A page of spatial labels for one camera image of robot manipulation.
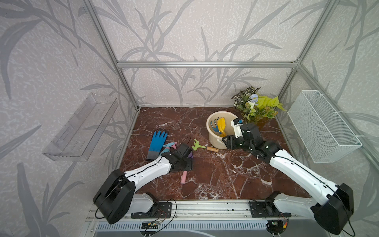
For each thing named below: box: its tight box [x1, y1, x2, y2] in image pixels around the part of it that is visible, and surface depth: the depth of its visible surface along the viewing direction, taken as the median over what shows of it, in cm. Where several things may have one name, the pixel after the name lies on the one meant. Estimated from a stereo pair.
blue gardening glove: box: [146, 130, 168, 161], surface depth 101 cm
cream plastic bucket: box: [206, 111, 238, 150], surface depth 94 cm
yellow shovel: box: [216, 117, 227, 138], surface depth 97 cm
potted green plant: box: [231, 86, 287, 125], surface depth 93 cm
